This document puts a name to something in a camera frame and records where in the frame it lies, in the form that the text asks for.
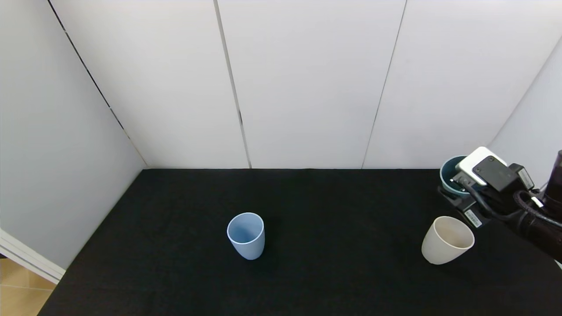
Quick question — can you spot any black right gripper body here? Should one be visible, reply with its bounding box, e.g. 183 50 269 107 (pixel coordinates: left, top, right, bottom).
456 163 535 228

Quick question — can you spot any teal plastic cup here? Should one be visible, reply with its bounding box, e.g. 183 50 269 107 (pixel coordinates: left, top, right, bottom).
440 155 472 196

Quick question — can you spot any beige plastic cup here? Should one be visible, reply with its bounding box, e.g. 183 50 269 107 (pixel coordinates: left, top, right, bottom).
421 216 476 265

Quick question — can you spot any black table cloth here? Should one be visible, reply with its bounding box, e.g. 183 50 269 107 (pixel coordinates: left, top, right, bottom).
37 169 562 316

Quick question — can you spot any light blue plastic cup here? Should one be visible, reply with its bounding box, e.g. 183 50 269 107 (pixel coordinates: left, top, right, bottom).
227 212 266 260

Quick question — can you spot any black camera cable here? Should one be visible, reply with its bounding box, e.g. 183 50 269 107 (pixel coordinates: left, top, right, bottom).
459 176 527 220

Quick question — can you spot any white wall base trim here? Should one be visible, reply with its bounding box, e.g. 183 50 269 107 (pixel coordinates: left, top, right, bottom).
0 228 66 284

